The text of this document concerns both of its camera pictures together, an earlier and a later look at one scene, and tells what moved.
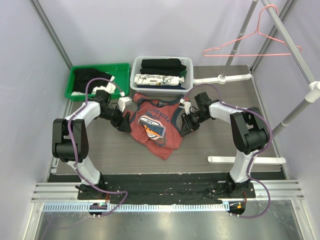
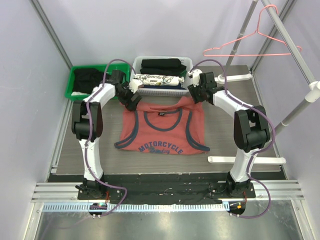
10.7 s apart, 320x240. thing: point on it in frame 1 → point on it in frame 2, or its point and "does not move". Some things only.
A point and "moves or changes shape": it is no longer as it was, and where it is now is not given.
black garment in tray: [81, 77] does not move
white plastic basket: [142, 91] does not move
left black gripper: [125, 126] → [131, 105]
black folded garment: [163, 67] does not move
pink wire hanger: [299, 49] does not move
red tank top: [155, 125] moves or changes shape
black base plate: [173, 188] does not move
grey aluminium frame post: [44, 20] does not move
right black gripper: [189, 121] → [196, 95]
